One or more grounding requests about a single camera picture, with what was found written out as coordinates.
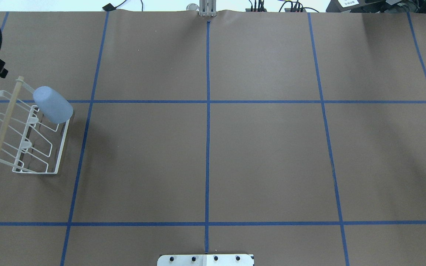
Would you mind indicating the light blue plastic cup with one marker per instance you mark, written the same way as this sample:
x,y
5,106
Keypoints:
x,y
54,106

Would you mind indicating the small black sensor puck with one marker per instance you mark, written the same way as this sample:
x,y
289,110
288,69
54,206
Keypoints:
x,y
109,7

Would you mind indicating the black device top right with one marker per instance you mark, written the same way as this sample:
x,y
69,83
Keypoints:
x,y
377,6

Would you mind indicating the aluminium frame post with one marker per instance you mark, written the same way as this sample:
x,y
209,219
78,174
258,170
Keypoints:
x,y
207,8

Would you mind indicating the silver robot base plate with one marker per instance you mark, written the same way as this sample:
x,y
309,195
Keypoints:
x,y
206,260

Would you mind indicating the white wire cup holder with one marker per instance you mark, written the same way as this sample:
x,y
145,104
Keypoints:
x,y
29,142

